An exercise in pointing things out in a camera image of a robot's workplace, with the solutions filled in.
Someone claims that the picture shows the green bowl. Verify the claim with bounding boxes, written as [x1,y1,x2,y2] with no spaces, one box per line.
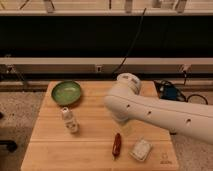
[51,81,82,106]

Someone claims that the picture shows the black cable bundle right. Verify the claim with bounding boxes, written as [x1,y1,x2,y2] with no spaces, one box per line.
[153,79,209,106]

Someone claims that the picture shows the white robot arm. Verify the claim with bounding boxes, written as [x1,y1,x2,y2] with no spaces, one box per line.
[104,73,213,144]

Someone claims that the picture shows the white wrapped packet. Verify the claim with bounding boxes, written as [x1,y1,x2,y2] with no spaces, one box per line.
[130,139,152,162]

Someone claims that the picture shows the small white plastic bottle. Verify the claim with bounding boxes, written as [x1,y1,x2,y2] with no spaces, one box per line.
[61,107,79,134]

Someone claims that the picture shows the black hanging cable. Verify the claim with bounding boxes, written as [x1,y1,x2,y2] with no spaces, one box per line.
[111,7,148,75]

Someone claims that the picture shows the white wall outlet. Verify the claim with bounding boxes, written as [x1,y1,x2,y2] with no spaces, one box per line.
[97,66,102,73]

